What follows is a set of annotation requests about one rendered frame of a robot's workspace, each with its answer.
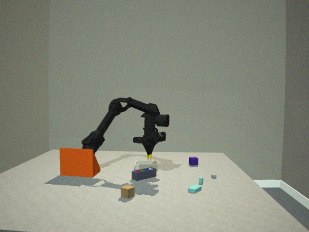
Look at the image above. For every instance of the turquoise flat block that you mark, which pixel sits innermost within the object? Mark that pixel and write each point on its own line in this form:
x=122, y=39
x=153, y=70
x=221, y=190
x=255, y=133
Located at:
x=194, y=188

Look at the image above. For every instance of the purple cube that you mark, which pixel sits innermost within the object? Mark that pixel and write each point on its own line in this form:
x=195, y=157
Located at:
x=193, y=161

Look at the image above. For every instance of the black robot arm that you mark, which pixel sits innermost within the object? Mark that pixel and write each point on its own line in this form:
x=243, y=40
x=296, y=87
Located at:
x=151, y=117

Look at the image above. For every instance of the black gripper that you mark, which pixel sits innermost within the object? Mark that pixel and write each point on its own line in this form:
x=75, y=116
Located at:
x=147, y=143

